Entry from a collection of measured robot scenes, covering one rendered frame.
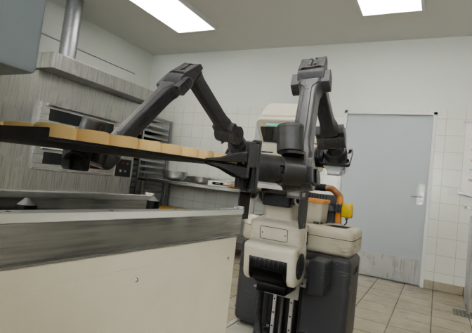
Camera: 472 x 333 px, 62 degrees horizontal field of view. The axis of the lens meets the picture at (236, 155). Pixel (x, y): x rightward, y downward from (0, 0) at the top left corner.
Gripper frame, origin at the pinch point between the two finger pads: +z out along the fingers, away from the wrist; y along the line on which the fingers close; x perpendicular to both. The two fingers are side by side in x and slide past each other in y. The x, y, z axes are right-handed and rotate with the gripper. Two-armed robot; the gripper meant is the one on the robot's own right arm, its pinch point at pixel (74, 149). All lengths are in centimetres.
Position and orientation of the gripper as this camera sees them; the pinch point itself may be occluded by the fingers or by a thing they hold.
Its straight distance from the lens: 100.8
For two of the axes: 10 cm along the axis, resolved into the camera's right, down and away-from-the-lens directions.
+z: 3.0, -0.2, -9.5
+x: 9.5, 1.3, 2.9
